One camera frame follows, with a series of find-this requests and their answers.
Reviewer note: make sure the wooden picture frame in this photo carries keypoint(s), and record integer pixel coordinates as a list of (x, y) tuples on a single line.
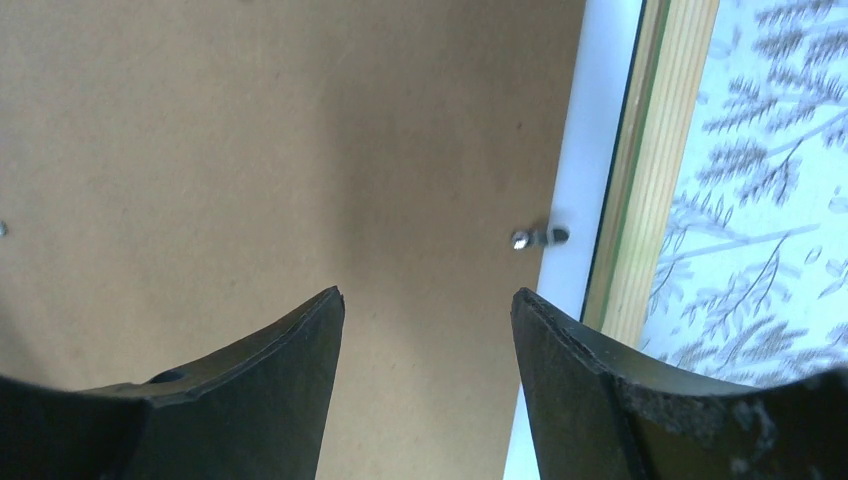
[(664, 67)]

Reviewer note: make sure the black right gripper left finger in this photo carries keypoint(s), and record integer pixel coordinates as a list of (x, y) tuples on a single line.
[(255, 409)]

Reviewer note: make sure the small metal frame clip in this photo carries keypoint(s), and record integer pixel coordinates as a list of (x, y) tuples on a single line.
[(539, 238)]

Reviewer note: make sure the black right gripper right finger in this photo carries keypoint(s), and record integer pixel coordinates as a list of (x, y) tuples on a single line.
[(599, 409)]

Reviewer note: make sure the brown cardboard backing board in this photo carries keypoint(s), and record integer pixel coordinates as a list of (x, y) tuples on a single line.
[(176, 175)]

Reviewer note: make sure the floral patterned tablecloth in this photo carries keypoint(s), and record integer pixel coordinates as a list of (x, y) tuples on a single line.
[(751, 282)]

